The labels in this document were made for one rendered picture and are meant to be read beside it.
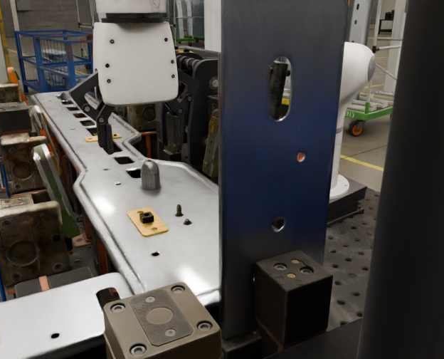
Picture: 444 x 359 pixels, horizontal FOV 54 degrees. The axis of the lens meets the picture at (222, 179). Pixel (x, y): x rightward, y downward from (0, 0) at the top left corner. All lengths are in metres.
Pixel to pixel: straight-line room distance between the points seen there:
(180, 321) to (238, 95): 0.18
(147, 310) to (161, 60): 0.32
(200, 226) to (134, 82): 0.22
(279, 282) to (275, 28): 0.20
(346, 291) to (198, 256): 0.55
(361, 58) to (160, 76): 0.70
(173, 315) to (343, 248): 0.88
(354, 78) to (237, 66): 0.85
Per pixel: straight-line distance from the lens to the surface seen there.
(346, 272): 1.11
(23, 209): 0.63
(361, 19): 5.20
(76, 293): 0.52
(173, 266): 0.54
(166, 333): 0.35
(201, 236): 0.60
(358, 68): 1.17
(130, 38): 0.55
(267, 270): 0.39
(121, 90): 0.56
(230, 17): 0.32
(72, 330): 0.47
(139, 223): 0.64
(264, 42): 0.34
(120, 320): 0.37
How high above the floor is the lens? 1.29
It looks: 22 degrees down
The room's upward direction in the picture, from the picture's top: straight up
